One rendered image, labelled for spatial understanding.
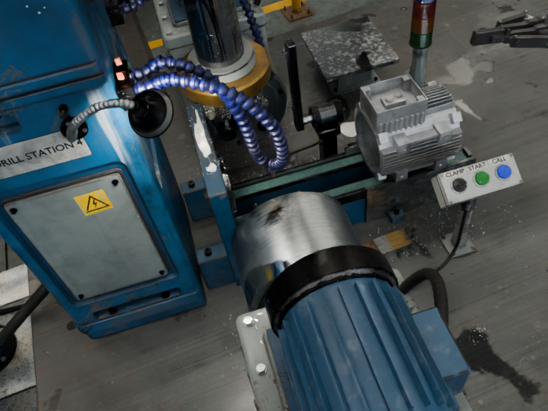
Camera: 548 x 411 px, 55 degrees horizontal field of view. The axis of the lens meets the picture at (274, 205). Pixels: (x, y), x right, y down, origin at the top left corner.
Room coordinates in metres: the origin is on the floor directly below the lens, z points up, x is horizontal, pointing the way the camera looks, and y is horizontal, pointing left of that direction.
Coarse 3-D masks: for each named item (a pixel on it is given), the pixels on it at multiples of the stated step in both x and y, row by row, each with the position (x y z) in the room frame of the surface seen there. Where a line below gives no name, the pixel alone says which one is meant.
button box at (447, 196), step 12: (504, 156) 0.73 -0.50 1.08; (468, 168) 0.71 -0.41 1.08; (480, 168) 0.71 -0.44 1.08; (492, 168) 0.71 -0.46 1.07; (516, 168) 0.70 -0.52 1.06; (432, 180) 0.73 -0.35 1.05; (444, 180) 0.70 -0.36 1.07; (468, 180) 0.69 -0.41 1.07; (492, 180) 0.69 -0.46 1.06; (504, 180) 0.68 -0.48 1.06; (516, 180) 0.68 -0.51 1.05; (444, 192) 0.68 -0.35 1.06; (456, 192) 0.67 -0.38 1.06; (468, 192) 0.67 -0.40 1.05; (480, 192) 0.67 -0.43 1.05; (492, 192) 0.67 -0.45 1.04; (444, 204) 0.67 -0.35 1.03; (456, 204) 0.66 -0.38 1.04
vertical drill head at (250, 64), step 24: (192, 0) 0.83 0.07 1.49; (216, 0) 0.83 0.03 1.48; (192, 24) 0.84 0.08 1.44; (216, 24) 0.83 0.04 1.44; (216, 48) 0.83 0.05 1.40; (240, 48) 0.85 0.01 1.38; (216, 72) 0.82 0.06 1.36; (240, 72) 0.81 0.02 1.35; (264, 72) 0.82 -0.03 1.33; (192, 96) 0.81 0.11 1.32; (216, 96) 0.78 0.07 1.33
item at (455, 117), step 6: (426, 84) 1.00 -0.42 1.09; (432, 84) 0.99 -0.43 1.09; (450, 114) 0.88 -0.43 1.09; (456, 114) 0.87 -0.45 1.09; (450, 120) 0.87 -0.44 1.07; (456, 120) 0.86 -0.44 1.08; (384, 132) 0.85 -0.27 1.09; (378, 138) 0.85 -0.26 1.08; (384, 138) 0.84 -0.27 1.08; (378, 144) 0.85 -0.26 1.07; (378, 174) 0.85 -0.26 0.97; (378, 180) 0.84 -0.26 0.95
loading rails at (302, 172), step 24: (288, 168) 0.96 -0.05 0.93; (312, 168) 0.95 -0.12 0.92; (336, 168) 0.93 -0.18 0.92; (360, 168) 0.94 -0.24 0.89; (456, 168) 0.86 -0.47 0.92; (240, 192) 0.91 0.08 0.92; (264, 192) 0.91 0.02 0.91; (288, 192) 0.91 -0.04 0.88; (336, 192) 0.85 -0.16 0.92; (360, 192) 0.83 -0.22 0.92; (384, 192) 0.83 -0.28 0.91; (408, 192) 0.84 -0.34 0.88; (432, 192) 0.85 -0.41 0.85; (240, 216) 0.83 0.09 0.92; (360, 216) 0.83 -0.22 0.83; (384, 216) 0.83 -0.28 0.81
